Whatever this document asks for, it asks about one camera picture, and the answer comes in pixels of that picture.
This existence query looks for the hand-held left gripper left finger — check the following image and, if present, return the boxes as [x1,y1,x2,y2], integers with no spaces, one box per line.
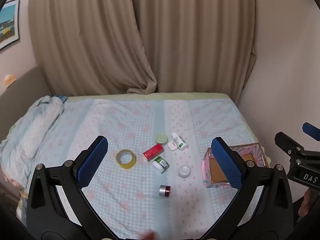
[26,135,118,240]

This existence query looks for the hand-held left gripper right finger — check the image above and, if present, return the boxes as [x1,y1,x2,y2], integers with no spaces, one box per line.
[200,137,294,240]

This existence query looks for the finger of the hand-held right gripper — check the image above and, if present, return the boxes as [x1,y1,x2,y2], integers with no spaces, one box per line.
[274,132,305,159]
[302,122,320,142]

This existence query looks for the person's right hand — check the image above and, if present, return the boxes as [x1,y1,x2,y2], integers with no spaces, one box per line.
[297,187,313,217]

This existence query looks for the pink patterned cardboard box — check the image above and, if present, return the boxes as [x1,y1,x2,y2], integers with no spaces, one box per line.
[201,142,269,188]

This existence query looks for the yellow tape roll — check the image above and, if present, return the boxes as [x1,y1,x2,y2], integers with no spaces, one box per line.
[116,149,137,170]

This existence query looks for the white round lid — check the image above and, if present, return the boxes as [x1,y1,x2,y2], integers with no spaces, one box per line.
[178,165,192,178]

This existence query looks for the white bottle green label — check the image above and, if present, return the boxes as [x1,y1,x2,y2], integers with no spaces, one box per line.
[171,132,188,151]

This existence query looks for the red box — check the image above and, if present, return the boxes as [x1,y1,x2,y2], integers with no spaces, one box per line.
[143,144,165,162]

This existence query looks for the blue pink patterned bed sheet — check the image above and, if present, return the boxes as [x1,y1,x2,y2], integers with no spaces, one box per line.
[0,94,270,240]

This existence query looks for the white jar green label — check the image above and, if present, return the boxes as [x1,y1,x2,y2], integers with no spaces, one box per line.
[152,156,170,174]

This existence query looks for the crumpled light blue quilt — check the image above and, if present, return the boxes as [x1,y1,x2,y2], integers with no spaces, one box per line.
[0,95,68,162]

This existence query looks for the green lid jar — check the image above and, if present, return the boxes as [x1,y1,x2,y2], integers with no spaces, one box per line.
[155,133,168,145]

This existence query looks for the grey headboard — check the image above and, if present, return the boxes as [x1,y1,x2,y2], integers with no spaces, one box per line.
[0,66,53,140]

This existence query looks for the beige curtain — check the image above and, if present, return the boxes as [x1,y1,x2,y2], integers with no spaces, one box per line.
[29,0,158,97]
[131,0,257,103]

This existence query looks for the framed wall picture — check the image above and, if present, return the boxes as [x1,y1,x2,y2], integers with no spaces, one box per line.
[0,0,21,51]

